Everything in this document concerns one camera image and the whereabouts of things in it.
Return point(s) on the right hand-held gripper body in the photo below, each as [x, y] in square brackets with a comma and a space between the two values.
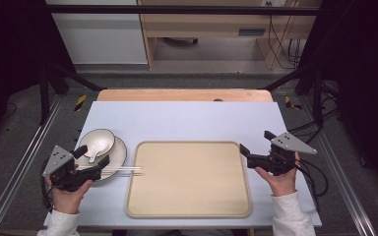
[280, 160]

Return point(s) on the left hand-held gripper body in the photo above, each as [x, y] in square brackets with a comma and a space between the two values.
[59, 162]

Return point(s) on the white plate with dark rim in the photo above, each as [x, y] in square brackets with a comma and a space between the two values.
[118, 155]

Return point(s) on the white chopstick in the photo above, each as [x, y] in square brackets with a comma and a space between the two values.
[124, 171]
[124, 168]

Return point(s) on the beige rectangular tray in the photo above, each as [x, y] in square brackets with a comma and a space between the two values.
[188, 178]

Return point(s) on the person's right hand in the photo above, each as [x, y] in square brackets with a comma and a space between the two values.
[283, 183]

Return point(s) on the person's left hand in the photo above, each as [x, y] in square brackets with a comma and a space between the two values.
[67, 200]

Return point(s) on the white ceramic spoon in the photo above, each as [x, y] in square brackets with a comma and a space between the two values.
[100, 146]

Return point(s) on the white bowl with dark rim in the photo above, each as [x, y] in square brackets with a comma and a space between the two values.
[93, 137]

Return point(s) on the yellow black tape strip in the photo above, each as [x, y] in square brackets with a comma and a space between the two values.
[289, 102]
[80, 102]

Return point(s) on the black metal stand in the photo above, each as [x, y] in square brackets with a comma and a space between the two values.
[317, 98]
[44, 98]

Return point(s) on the pale blue table board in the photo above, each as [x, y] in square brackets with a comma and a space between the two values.
[183, 121]

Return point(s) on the wooden table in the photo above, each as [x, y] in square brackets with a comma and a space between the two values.
[177, 95]

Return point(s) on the black curtain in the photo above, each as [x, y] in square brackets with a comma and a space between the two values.
[364, 65]
[13, 49]

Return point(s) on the white cabinet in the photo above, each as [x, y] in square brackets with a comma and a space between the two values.
[101, 36]

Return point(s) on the light wooden desk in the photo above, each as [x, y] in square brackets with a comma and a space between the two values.
[210, 23]

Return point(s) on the aluminium floor rail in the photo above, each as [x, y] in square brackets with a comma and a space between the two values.
[347, 183]
[19, 173]

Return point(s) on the black horizontal frame bar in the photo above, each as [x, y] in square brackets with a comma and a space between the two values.
[177, 10]

